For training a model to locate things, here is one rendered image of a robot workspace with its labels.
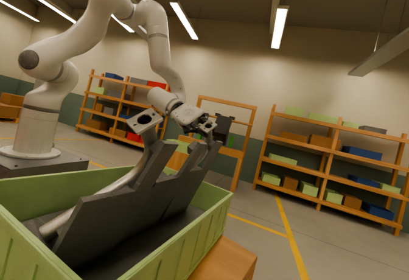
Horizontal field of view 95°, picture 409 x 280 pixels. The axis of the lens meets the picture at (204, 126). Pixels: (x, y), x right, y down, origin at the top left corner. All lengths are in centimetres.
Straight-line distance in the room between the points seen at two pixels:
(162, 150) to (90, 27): 69
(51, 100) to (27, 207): 45
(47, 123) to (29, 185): 38
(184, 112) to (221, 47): 569
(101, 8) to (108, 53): 744
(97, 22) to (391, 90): 629
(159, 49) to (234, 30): 578
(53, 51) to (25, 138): 35
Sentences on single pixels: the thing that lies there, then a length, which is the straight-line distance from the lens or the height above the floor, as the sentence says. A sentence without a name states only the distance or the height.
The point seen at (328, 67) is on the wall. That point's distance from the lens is 617.
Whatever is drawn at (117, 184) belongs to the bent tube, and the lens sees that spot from 45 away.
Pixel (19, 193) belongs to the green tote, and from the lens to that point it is 67.
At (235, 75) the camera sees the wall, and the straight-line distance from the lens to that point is 593.
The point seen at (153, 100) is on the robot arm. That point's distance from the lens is 82.
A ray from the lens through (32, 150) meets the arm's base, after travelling 101.
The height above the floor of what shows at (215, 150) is 112.
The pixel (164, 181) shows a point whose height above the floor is 103.
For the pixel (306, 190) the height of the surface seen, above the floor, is 35.
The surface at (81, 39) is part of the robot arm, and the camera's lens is 96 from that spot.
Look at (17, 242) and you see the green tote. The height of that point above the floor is 95.
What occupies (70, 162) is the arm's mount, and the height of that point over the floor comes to 91.
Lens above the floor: 119
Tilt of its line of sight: level
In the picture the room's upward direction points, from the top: 14 degrees clockwise
